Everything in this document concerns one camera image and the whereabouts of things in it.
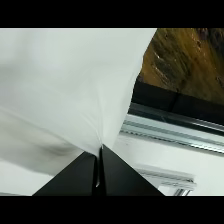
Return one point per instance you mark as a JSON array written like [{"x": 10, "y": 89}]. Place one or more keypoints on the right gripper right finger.
[{"x": 123, "y": 178}]

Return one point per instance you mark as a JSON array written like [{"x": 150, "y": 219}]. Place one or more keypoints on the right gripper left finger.
[{"x": 76, "y": 180}]

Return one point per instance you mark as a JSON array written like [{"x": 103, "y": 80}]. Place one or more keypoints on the white garment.
[{"x": 66, "y": 90}]

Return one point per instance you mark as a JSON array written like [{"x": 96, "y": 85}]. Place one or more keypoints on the silver frame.
[{"x": 173, "y": 133}]

